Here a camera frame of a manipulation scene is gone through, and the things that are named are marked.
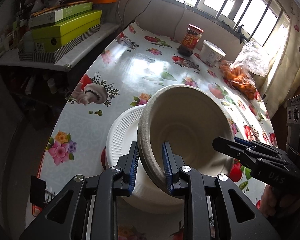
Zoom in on yellow green flat box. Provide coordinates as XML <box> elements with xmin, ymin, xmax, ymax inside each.
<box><xmin>32</xmin><ymin>10</ymin><xmax>102</xmax><ymax>53</ymax></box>

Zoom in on white plastic tub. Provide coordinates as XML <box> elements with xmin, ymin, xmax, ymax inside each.
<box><xmin>200</xmin><ymin>40</ymin><xmax>226</xmax><ymax>65</ymax></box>

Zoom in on white side shelf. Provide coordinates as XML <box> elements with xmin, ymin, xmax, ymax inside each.
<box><xmin>0</xmin><ymin>23</ymin><xmax>119</xmax><ymax>72</ymax></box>

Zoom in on person's right hand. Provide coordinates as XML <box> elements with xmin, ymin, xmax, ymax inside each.
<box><xmin>259</xmin><ymin>185</ymin><xmax>290</xmax><ymax>217</ymax></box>

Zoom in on white green long box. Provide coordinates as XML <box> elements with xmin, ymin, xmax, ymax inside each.
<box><xmin>29</xmin><ymin>1</ymin><xmax>93</xmax><ymax>29</ymax></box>

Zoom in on large beige paper bowl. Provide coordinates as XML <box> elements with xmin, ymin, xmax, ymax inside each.
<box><xmin>137</xmin><ymin>85</ymin><xmax>234</xmax><ymax>201</ymax></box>

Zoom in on floral vegetable print tablecloth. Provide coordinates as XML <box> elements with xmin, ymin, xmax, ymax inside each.
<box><xmin>37</xmin><ymin>22</ymin><xmax>276</xmax><ymax>239</ymax></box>

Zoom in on large white paper plate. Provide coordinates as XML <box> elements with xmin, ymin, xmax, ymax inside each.
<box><xmin>106</xmin><ymin>105</ymin><xmax>184</xmax><ymax>214</ymax></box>

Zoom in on cream patterned curtain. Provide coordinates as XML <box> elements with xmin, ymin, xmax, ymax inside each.
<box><xmin>259</xmin><ymin>1</ymin><xmax>300</xmax><ymax>118</ymax></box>

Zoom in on striped black white box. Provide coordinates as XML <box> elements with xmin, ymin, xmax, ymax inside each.
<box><xmin>18</xmin><ymin>24</ymin><xmax>101</xmax><ymax>63</ymax></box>

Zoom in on red label sauce jar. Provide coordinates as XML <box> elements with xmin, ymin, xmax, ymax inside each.
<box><xmin>178</xmin><ymin>24</ymin><xmax>204</xmax><ymax>57</ymax></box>

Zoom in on window metal bars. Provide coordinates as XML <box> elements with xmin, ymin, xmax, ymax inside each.
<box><xmin>168</xmin><ymin>0</ymin><xmax>290</xmax><ymax>46</ymax></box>

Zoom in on white power cable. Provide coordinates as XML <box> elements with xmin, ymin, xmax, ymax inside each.
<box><xmin>116</xmin><ymin>0</ymin><xmax>141</xmax><ymax>28</ymax></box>

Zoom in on plastic bag of oranges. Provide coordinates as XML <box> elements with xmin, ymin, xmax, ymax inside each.
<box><xmin>219</xmin><ymin>41</ymin><xmax>270</xmax><ymax>100</ymax></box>

